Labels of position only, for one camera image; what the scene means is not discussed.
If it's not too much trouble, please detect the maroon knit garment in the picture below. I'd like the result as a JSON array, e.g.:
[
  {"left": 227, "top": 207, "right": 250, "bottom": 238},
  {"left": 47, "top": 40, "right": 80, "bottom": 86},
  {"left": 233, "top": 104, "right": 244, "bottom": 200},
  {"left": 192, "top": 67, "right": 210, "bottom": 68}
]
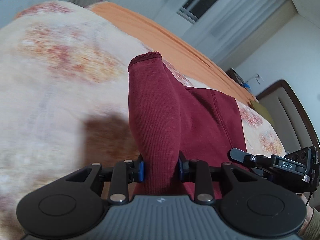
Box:
[{"left": 128, "top": 51, "right": 246, "bottom": 196}]

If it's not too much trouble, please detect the person's right hand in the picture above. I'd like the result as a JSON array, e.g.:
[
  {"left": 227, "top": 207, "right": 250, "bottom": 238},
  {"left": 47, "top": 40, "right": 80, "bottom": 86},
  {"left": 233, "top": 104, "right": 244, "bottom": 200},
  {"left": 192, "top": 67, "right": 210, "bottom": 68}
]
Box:
[{"left": 297, "top": 193, "right": 313, "bottom": 236}]

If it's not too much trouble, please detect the olive green pillow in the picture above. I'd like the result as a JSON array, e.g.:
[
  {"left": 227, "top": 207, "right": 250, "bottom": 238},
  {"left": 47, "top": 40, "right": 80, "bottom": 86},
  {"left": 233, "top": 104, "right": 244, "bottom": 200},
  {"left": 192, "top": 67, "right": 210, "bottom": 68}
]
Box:
[{"left": 250, "top": 100, "right": 275, "bottom": 127}]

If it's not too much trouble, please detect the brown padded headboard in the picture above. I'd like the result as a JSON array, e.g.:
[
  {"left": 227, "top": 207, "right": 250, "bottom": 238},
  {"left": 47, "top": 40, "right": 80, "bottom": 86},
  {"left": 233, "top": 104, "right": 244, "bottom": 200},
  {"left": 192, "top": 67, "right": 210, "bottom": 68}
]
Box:
[{"left": 256, "top": 80, "right": 319, "bottom": 153}]

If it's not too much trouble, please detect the floral beige blanket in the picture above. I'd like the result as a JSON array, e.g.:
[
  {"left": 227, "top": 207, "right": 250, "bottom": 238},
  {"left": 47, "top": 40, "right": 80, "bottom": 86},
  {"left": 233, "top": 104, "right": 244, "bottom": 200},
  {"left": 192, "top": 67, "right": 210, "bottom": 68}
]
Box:
[{"left": 1, "top": 1, "right": 285, "bottom": 239}]

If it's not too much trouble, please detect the orange bed sheet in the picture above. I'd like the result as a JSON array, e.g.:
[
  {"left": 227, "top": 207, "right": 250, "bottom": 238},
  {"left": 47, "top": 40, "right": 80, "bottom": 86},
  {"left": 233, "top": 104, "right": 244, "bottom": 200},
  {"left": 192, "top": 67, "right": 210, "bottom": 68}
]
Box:
[{"left": 88, "top": 2, "right": 255, "bottom": 105}]

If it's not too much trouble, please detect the white sheer curtain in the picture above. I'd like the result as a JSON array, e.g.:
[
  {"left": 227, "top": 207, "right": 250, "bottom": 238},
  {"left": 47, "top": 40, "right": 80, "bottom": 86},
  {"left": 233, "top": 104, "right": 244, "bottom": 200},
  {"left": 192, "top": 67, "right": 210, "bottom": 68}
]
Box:
[{"left": 154, "top": 0, "right": 296, "bottom": 69}]

